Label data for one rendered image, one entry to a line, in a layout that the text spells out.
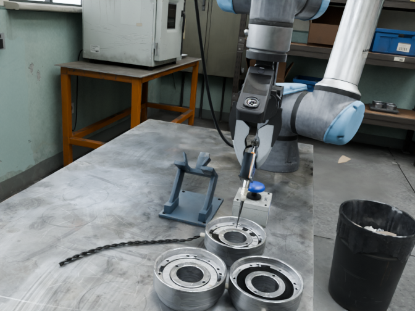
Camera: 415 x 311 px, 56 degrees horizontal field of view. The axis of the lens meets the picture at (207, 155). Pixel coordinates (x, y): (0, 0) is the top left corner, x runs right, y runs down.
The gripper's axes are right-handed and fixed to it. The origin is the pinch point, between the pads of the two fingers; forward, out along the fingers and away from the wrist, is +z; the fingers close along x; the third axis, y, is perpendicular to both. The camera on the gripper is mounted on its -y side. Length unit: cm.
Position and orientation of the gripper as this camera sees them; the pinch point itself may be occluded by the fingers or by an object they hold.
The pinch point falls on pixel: (249, 161)
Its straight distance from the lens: 73.8
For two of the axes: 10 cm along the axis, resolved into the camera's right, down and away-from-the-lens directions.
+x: -9.5, -1.8, 2.4
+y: 2.9, -3.0, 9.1
